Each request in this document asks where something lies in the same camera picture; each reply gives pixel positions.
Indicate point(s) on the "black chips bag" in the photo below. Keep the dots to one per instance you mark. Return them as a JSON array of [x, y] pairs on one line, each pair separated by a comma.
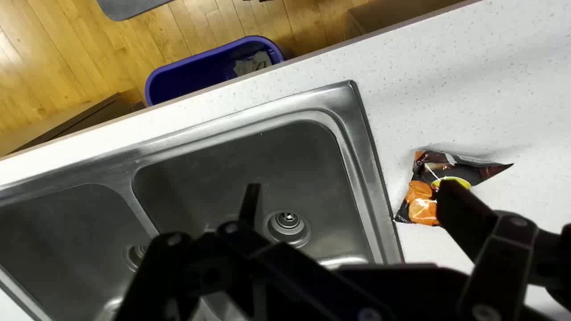
[[430, 169]]

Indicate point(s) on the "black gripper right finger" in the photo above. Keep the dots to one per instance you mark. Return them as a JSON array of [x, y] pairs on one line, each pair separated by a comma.
[[509, 254]]

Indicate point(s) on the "grey floor mat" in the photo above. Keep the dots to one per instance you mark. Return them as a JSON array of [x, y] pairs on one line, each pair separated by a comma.
[[123, 10]]

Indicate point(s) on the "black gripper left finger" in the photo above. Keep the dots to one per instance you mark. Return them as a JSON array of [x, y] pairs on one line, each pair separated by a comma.
[[266, 281]]

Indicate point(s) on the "stainless steel double sink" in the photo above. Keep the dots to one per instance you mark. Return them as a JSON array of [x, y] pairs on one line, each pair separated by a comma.
[[64, 234]]

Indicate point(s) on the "blue trash bin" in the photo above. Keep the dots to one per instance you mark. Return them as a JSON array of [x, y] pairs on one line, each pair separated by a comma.
[[209, 69]]

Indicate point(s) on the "sink drain strainer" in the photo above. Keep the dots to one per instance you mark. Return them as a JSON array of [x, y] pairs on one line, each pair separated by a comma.
[[287, 227], [136, 254]]

